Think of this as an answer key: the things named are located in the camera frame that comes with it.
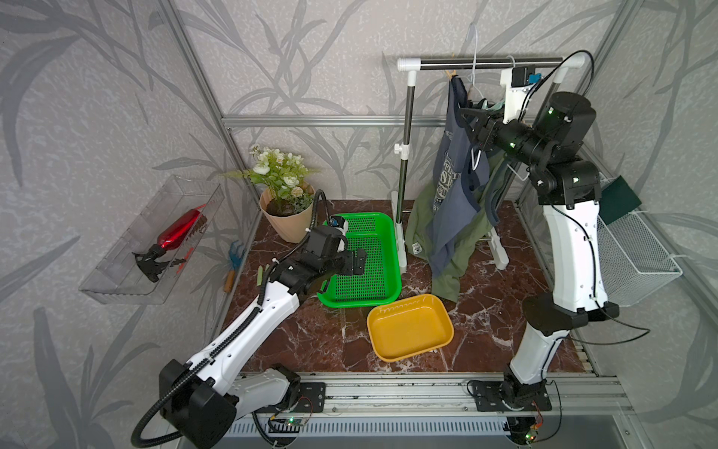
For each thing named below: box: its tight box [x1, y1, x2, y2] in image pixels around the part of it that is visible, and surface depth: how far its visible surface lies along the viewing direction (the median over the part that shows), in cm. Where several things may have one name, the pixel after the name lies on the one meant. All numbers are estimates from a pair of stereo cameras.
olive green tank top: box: [404, 167, 506, 304], surface depth 97 cm
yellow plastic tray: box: [366, 293, 455, 363], surface depth 86 cm
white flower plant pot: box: [222, 144, 320, 245], surface depth 95 cm
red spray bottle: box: [131, 203, 208, 283], surface depth 65 cm
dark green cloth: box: [598, 174, 642, 226], surface depth 74 cm
